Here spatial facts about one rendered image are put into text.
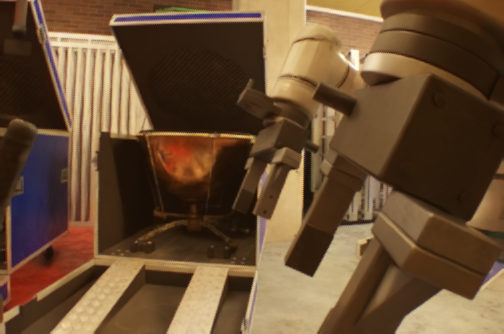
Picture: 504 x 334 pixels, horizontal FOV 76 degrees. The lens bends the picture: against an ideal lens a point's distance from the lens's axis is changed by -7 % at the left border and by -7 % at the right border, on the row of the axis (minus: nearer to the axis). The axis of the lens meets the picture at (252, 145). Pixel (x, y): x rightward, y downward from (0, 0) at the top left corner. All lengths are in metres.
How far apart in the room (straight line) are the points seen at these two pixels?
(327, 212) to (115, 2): 5.38
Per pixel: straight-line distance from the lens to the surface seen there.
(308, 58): 0.61
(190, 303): 1.86
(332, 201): 0.28
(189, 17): 2.37
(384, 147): 0.16
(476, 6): 0.20
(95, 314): 1.89
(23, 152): 0.44
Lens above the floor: 0.87
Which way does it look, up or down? 1 degrees up
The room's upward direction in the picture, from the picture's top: 1 degrees clockwise
